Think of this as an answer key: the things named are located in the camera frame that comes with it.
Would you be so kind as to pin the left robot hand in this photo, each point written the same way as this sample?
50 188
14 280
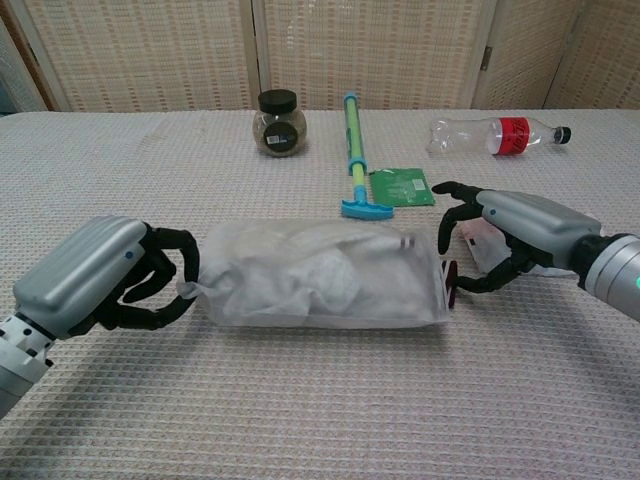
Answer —
80 270

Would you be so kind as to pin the translucent plastic zip bag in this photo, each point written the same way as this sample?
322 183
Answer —
260 305

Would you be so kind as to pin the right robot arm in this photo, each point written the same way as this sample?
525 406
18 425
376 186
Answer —
612 272

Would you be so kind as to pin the green and blue water pump toy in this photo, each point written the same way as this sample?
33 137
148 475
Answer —
354 145

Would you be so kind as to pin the glass jar with black lid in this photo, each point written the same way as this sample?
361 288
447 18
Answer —
278 125

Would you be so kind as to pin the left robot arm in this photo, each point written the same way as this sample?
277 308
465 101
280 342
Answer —
20 355

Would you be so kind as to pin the green foil sachet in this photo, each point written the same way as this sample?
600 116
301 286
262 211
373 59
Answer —
400 186

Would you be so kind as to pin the woven folding screen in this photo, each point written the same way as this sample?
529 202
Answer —
350 50

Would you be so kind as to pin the empty clear bottle red label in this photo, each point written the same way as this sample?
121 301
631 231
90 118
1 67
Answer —
480 136

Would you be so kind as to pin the pink and white plastic packet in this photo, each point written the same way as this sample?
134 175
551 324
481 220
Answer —
485 247

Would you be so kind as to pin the white garment with striped cuff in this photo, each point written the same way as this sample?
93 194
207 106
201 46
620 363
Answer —
335 270

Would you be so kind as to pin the beige woven table covering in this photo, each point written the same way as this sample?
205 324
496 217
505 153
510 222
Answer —
300 400

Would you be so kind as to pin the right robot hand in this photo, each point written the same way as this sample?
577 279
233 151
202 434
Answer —
530 225

